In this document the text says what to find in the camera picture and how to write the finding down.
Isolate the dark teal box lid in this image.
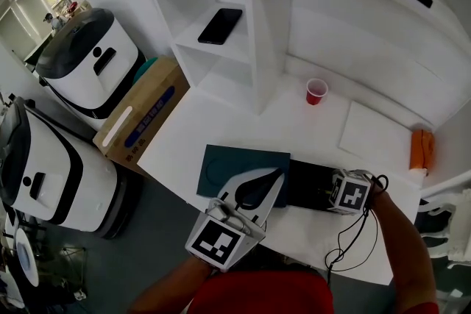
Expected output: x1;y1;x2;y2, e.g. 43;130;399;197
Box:
196;143;291;210

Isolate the person's right forearm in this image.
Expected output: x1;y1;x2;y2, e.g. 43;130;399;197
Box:
366;188;441;314

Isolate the person's left forearm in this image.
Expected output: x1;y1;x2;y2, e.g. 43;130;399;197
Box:
127;254;215;314

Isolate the black smartphone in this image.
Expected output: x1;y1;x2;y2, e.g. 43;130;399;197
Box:
197;7;244;46

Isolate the white round disc stand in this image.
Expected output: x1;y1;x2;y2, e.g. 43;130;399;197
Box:
13;226;40;288

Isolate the brown cardboard carton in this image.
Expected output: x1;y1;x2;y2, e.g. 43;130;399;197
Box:
92;55;191;174

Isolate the white and black robot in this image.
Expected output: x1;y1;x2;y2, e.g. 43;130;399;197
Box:
0;97;130;240
35;7;146;131

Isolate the white ornate chair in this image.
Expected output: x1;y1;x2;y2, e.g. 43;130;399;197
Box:
418;169;471;263

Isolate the black box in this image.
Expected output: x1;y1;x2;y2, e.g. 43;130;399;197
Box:
286;159;345;213

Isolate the black cable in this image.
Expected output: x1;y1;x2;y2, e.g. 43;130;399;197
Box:
325;174;390;287

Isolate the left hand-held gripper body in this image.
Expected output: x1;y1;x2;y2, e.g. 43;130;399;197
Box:
185;166;286;274

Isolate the white flat board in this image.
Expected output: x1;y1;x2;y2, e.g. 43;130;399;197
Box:
338;100;419;163

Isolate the red plastic cup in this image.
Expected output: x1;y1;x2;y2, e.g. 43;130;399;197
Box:
305;77;329;106

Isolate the white shelf unit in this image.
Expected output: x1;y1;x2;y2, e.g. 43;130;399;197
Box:
141;0;259;115

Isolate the person's red shirt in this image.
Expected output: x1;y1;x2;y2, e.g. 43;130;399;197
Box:
186;269;336;314

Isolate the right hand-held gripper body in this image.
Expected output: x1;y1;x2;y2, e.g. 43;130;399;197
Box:
327;168;373;215

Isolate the orange cloth bundle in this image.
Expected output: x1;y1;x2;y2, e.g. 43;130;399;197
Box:
409;129;436;171

